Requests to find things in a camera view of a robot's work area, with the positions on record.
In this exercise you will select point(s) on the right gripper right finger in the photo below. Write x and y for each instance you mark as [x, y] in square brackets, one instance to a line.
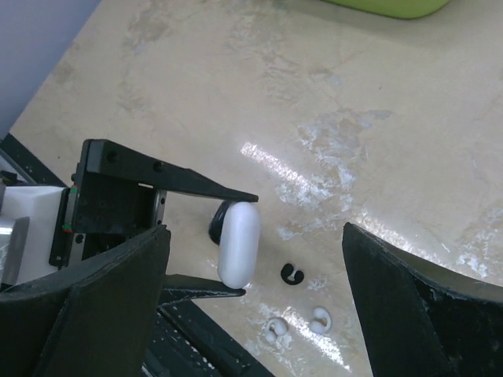
[419, 318]

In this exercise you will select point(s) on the black earbud charging case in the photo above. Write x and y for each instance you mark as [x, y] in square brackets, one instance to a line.
[216, 224]

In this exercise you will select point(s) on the black earbud near centre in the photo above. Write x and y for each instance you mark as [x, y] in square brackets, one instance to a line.
[290, 275]

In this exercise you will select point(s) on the white earbud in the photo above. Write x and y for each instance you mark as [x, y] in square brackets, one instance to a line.
[275, 328]
[321, 322]

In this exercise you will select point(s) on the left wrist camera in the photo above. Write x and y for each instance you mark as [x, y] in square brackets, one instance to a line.
[28, 223]

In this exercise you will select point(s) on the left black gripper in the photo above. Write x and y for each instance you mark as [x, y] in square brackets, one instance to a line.
[117, 193]

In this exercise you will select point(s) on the white earbud front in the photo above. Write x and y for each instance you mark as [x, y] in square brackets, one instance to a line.
[275, 328]

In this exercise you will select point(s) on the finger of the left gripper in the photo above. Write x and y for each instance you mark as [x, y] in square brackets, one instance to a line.
[181, 288]

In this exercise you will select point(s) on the green plastic basket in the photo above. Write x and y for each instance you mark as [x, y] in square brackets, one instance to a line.
[400, 9]

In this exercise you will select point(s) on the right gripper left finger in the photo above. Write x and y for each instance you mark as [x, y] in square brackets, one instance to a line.
[94, 318]

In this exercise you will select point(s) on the white earbud charging case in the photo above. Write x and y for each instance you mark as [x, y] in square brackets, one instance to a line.
[239, 245]

